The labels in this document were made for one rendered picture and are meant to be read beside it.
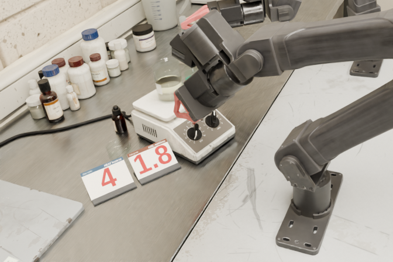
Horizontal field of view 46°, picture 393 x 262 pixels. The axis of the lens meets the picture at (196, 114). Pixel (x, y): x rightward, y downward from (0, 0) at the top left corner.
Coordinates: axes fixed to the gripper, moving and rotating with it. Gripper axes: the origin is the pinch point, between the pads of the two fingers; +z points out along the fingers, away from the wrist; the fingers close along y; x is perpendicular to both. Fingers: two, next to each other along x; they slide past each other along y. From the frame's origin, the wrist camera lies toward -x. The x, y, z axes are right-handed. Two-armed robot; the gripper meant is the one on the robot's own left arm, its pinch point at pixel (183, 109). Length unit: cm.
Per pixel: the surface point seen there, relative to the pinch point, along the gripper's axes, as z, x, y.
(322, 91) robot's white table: 3.3, 14.7, -39.1
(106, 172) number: 14.3, 1.9, 14.6
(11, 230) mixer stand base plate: 18.3, 1.2, 34.2
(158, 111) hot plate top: 10.8, -2.7, -1.2
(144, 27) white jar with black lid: 47, -30, -36
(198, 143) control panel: 6.4, 7.5, -2.5
